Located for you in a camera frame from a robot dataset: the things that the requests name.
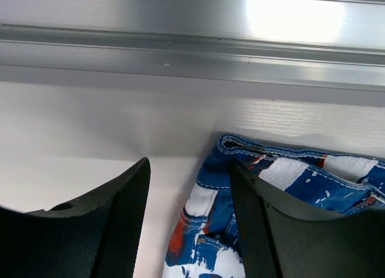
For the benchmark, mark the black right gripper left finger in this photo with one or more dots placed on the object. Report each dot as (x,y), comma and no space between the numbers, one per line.
(94,235)

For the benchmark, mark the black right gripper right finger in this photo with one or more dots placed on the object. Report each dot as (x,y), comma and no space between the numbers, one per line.
(281,236)

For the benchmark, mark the blue patterned trousers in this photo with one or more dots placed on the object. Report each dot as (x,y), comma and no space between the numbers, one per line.
(205,242)

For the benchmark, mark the aluminium corner frame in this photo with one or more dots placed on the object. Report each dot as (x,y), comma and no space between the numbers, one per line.
(324,51)

